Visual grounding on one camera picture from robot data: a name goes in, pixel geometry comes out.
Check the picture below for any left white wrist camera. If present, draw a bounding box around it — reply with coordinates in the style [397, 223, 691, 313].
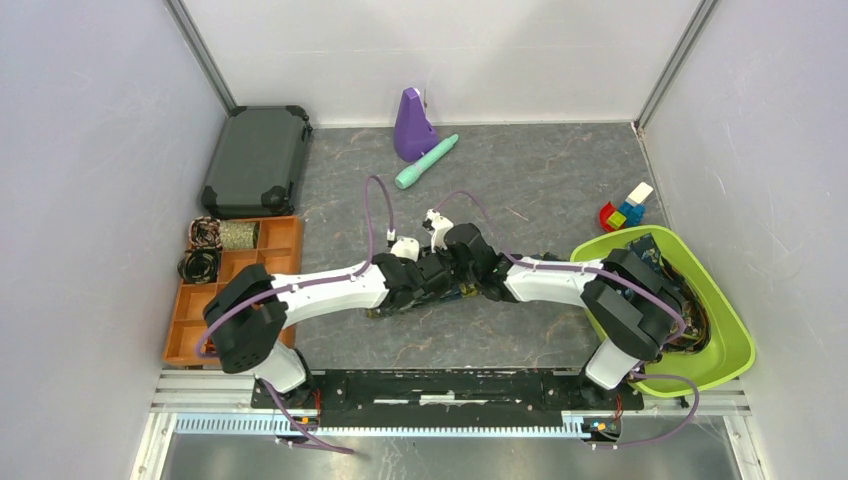
[386, 229, 421, 261]

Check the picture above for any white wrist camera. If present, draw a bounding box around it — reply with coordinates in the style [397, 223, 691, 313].
[386, 229, 421, 261]
[422, 209, 454, 251]

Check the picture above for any pile of patterned ties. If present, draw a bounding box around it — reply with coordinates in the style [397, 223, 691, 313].
[626, 234, 711, 354]

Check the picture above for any rolled black patterned tie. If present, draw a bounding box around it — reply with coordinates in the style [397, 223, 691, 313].
[176, 248, 221, 285]

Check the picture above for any colourful toy block stack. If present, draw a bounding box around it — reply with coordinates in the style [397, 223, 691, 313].
[598, 182, 654, 233]

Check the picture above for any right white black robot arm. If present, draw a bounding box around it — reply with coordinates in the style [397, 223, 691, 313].
[435, 223, 685, 408]

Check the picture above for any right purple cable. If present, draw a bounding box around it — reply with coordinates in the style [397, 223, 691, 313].
[433, 190, 702, 452]

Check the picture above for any purple cable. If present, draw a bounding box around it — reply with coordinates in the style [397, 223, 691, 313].
[433, 190, 702, 452]
[193, 174, 397, 455]

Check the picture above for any rolled olive speckled tie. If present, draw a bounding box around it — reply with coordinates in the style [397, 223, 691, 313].
[218, 220, 259, 250]

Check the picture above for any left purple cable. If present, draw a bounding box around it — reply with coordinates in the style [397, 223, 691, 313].
[193, 174, 397, 455]

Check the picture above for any rolled pink brown tie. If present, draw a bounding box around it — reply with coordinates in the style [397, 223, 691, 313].
[188, 216, 223, 252]

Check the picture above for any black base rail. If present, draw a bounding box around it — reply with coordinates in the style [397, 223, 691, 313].
[282, 368, 644, 428]

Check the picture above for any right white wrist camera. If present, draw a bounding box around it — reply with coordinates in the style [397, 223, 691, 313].
[422, 209, 454, 251]

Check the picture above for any teal cylindrical pen tool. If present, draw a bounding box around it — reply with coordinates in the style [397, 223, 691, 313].
[394, 134, 460, 190]

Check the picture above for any orange compartment tray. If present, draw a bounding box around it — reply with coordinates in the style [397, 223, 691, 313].
[163, 216, 304, 368]

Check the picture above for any purple metronome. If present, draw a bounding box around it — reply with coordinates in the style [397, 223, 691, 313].
[393, 87, 439, 163]

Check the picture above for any dark green hard case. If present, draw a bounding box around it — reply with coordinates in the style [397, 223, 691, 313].
[199, 105, 313, 220]

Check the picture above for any lime green plastic bin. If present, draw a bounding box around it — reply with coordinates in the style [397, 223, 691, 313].
[570, 225, 756, 391]

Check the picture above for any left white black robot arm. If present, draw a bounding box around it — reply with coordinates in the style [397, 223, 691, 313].
[197, 253, 458, 408]

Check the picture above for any blue yellow floral tie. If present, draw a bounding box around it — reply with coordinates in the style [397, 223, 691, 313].
[365, 251, 480, 319]

